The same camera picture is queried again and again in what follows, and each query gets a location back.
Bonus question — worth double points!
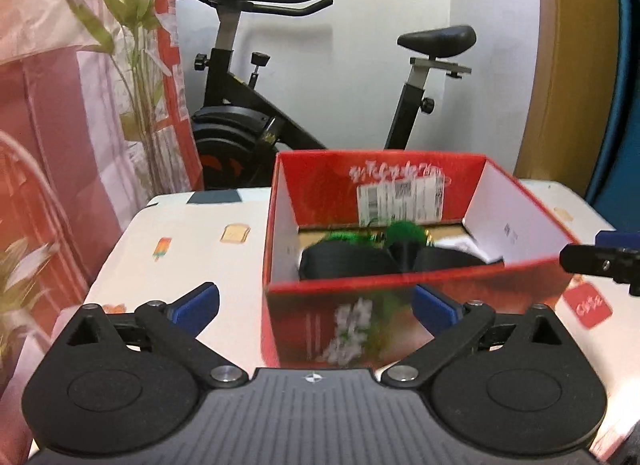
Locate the black cloth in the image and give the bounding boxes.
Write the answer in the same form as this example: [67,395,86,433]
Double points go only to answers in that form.
[299,240,505,282]

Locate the red cardboard box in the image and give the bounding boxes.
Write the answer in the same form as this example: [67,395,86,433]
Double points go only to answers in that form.
[262,149,583,368]

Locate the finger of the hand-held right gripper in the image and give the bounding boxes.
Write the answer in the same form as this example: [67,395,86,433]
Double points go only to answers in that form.
[560,230,640,296]

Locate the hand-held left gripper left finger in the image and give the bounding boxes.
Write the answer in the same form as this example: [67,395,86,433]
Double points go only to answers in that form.
[62,282,249,391]

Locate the wooden door frame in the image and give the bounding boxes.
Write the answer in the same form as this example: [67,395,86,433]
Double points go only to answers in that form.
[515,0,621,196]

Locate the black exercise bike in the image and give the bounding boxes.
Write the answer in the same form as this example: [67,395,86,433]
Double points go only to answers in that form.
[175,0,477,191]

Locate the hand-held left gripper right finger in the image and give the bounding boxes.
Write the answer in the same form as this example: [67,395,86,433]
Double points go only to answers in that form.
[382,283,576,391]

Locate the green fluffy item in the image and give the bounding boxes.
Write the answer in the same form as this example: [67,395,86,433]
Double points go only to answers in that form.
[327,220,432,249]

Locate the blue curtain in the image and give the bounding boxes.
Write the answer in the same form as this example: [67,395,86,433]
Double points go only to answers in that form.
[585,0,640,233]

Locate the pink printed backdrop cloth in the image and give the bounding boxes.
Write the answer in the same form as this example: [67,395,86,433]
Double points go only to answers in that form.
[0,0,206,465]

